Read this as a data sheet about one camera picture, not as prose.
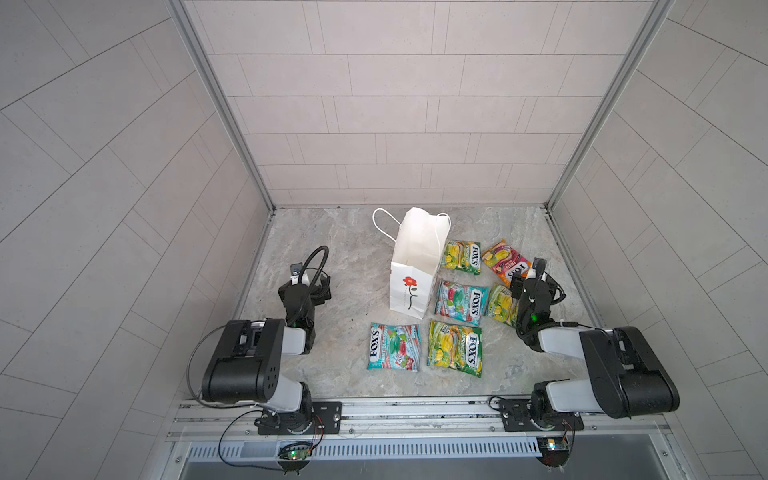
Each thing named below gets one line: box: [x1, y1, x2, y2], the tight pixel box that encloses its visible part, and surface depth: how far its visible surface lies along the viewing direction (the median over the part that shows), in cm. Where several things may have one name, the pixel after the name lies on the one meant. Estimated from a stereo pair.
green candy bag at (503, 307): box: [488, 283, 519, 327], surface depth 90 cm
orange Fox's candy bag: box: [482, 239, 533, 288], surface depth 100 cm
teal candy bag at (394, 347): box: [367, 322, 421, 372], surface depth 81 cm
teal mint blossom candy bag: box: [435, 280, 490, 327], surface depth 90 cm
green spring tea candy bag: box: [442, 240, 482, 275], surface depth 101 cm
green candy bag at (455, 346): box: [427, 320, 483, 378], surface depth 82 cm
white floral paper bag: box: [390, 207, 451, 320], surface depth 81 cm
